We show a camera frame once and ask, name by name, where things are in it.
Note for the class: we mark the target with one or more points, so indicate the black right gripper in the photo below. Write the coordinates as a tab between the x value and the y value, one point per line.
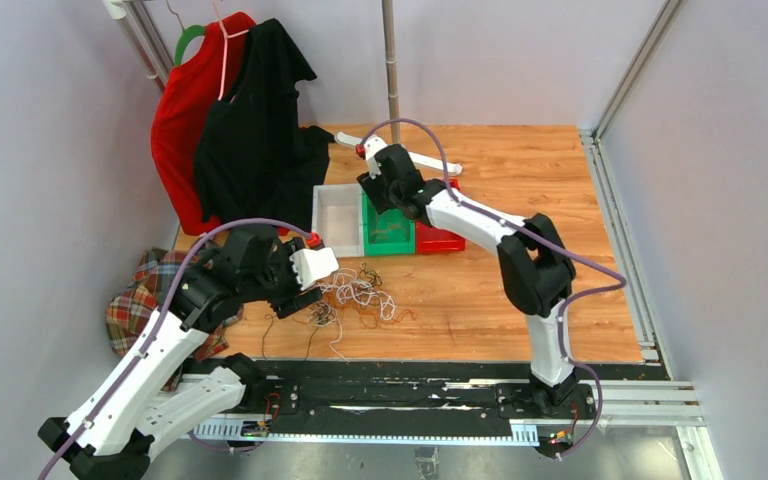
371	188

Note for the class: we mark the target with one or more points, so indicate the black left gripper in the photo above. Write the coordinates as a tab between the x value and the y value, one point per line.
295	298

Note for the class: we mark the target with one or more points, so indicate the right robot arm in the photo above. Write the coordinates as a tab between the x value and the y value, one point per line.
536	276

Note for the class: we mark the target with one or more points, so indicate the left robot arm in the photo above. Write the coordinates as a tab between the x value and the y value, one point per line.
117	433

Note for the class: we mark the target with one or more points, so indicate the white stand with metal pole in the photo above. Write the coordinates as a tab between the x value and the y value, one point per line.
352	142

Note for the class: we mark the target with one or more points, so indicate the green plastic bin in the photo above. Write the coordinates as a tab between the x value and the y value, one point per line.
387	233

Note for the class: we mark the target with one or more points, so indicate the red plastic bin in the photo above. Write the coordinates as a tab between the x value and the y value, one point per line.
430	240

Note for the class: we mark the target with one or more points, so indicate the black t-shirt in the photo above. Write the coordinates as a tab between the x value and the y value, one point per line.
254	159

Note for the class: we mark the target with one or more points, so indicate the plaid flannel shirt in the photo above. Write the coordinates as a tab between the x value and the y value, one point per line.
128	313

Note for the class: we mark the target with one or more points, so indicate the red t-shirt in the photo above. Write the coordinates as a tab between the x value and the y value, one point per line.
181	114

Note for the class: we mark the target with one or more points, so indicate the pink clothes hanger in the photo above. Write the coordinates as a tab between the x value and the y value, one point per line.
227	36

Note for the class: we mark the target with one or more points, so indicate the green clothes hanger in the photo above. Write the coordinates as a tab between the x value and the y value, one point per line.
188	34

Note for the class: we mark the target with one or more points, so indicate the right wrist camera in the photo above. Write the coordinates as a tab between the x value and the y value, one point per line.
367	149

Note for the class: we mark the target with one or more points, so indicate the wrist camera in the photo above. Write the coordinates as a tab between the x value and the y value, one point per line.
367	149
313	263

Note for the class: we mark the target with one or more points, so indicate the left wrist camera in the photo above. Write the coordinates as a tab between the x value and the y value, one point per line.
313	263

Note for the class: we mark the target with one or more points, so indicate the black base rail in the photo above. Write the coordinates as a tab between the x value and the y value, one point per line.
394	399

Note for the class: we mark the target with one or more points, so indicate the clothes rack metal frame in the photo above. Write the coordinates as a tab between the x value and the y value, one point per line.
140	29

